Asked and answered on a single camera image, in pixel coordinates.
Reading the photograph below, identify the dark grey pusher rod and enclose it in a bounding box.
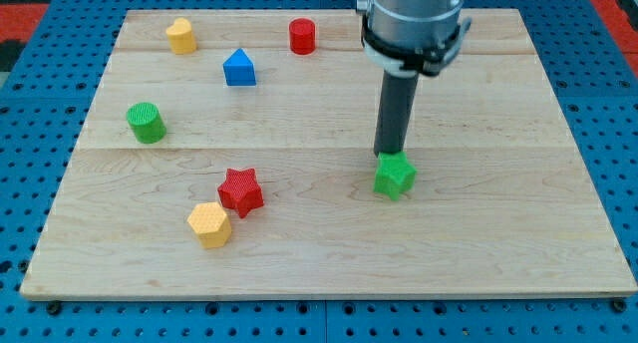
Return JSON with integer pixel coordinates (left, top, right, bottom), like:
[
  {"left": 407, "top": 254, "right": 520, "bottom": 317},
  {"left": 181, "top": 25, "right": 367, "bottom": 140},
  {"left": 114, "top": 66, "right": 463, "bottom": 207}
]
[{"left": 373, "top": 72, "right": 419, "bottom": 156}]

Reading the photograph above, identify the blue triangle block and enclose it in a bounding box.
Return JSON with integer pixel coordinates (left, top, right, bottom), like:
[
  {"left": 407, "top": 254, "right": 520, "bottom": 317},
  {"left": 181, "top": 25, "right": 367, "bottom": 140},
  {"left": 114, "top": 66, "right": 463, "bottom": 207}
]
[{"left": 222, "top": 48, "right": 256, "bottom": 87}]

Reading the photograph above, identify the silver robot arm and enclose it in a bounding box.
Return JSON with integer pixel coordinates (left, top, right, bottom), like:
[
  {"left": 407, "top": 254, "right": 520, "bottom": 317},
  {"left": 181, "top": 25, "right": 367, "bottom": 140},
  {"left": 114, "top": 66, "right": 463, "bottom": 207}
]
[{"left": 356, "top": 0, "right": 472, "bottom": 79}]

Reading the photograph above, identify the green cylinder block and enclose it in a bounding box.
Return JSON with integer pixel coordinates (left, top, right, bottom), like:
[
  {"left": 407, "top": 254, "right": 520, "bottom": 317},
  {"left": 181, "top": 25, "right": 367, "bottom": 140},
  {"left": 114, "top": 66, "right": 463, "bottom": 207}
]
[{"left": 126, "top": 102, "right": 166, "bottom": 144}]

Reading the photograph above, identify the green star block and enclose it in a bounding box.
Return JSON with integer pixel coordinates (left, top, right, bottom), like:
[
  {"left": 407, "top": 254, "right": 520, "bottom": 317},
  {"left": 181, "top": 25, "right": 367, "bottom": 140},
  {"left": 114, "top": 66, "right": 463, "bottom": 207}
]
[{"left": 373, "top": 152, "right": 417, "bottom": 200}]

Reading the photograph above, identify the yellow heart block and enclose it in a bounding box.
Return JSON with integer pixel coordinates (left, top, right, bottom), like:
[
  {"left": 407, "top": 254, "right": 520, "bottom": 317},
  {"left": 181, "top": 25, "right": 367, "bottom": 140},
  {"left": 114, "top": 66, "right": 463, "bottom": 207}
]
[{"left": 165, "top": 18, "right": 197, "bottom": 55}]

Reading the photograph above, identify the red star block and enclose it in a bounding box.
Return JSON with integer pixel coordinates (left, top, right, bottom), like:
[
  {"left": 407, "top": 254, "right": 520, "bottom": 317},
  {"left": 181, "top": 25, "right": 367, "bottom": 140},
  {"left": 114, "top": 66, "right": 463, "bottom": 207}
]
[{"left": 217, "top": 169, "right": 264, "bottom": 218}]

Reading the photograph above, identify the red cylinder block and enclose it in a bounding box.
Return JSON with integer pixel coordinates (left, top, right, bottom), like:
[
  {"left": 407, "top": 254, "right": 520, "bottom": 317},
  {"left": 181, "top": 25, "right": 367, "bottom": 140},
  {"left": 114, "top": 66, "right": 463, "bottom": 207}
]
[{"left": 288, "top": 18, "right": 316, "bottom": 55}]

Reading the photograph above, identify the light wooden board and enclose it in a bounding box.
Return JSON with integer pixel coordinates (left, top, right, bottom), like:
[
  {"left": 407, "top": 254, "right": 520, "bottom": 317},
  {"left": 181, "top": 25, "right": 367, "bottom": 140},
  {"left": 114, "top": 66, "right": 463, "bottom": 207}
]
[{"left": 20, "top": 9, "right": 637, "bottom": 301}]

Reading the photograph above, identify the yellow hexagon block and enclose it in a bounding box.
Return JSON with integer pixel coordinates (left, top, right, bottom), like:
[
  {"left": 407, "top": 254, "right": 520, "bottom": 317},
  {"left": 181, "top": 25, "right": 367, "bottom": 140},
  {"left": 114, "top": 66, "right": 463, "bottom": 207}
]
[{"left": 186, "top": 202, "right": 232, "bottom": 249}]

